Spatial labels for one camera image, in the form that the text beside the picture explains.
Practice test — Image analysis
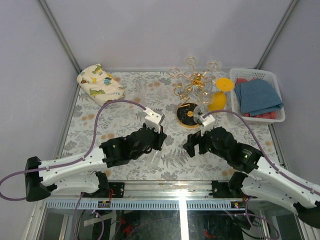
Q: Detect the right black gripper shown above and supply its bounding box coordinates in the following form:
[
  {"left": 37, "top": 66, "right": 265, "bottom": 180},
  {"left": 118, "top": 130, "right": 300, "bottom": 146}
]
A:
[{"left": 182, "top": 124, "right": 229, "bottom": 161}]

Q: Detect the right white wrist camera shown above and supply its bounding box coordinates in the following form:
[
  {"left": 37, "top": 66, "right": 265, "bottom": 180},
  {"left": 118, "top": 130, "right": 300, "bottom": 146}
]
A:
[{"left": 198, "top": 114, "right": 216, "bottom": 136}]

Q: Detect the blue folded cloth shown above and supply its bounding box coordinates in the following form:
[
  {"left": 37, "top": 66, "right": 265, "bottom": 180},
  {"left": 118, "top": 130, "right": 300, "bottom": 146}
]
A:
[{"left": 234, "top": 78, "right": 285, "bottom": 117}]

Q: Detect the dinosaur print cloth bag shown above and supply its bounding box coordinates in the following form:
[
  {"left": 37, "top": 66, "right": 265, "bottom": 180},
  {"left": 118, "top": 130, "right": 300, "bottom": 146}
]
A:
[{"left": 76, "top": 63, "right": 125, "bottom": 106}]

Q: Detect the red cloth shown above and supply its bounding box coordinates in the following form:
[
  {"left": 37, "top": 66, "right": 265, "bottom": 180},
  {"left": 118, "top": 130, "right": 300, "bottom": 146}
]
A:
[{"left": 234, "top": 77, "right": 279, "bottom": 120}]

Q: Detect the floral table mat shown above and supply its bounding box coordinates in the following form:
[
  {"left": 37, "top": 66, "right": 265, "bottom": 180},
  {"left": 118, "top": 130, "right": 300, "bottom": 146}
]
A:
[{"left": 56, "top": 71, "right": 286, "bottom": 181}]

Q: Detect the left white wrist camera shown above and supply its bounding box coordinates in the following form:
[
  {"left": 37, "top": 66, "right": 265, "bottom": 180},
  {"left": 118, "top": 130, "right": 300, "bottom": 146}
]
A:
[{"left": 143, "top": 107, "right": 165, "bottom": 133}]

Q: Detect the gold wine glass rack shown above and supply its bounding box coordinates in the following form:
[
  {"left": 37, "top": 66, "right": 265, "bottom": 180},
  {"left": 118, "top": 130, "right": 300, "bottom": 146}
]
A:
[{"left": 168, "top": 67, "right": 213, "bottom": 129}]

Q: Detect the white plastic basket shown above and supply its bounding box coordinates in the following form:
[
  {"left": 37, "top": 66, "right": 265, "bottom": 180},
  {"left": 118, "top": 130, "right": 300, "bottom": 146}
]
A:
[{"left": 229, "top": 68, "right": 286, "bottom": 125}]

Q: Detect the tall clear flute glass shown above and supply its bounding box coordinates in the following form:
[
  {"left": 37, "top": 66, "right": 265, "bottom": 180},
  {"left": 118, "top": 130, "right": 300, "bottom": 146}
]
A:
[{"left": 148, "top": 150, "right": 162, "bottom": 169}]

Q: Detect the yellow plastic goblet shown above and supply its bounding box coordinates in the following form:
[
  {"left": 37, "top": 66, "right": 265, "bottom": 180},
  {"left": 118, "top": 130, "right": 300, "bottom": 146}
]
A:
[{"left": 208, "top": 77, "right": 235, "bottom": 112}]

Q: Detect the short clear wine glass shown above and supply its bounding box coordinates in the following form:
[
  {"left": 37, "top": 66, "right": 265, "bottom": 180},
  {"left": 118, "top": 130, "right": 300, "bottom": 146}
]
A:
[{"left": 185, "top": 56, "right": 198, "bottom": 78}]

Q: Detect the slim clear champagne flute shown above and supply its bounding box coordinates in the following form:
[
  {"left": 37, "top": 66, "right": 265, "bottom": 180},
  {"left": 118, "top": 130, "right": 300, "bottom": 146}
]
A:
[{"left": 204, "top": 60, "right": 222, "bottom": 94}]

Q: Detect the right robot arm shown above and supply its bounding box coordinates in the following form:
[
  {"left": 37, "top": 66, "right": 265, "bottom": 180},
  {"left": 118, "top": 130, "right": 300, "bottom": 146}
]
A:
[{"left": 183, "top": 127, "right": 320, "bottom": 229}]

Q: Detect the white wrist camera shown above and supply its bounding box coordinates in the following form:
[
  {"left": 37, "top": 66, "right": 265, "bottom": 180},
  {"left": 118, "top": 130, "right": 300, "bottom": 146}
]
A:
[
  {"left": 198, "top": 114, "right": 216, "bottom": 136},
  {"left": 143, "top": 107, "right": 165, "bottom": 133}
]

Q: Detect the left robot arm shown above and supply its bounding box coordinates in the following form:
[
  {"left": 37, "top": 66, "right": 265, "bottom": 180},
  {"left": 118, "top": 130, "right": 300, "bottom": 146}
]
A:
[{"left": 24, "top": 126, "right": 167, "bottom": 202}]

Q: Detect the aluminium front rail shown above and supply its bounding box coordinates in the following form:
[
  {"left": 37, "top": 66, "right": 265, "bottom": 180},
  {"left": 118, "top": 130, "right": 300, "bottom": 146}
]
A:
[{"left": 37, "top": 179, "right": 307, "bottom": 211}]

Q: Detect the plain clear flute glass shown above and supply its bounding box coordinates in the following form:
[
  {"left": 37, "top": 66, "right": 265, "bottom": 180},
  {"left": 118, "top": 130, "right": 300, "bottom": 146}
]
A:
[{"left": 134, "top": 78, "right": 147, "bottom": 105}]

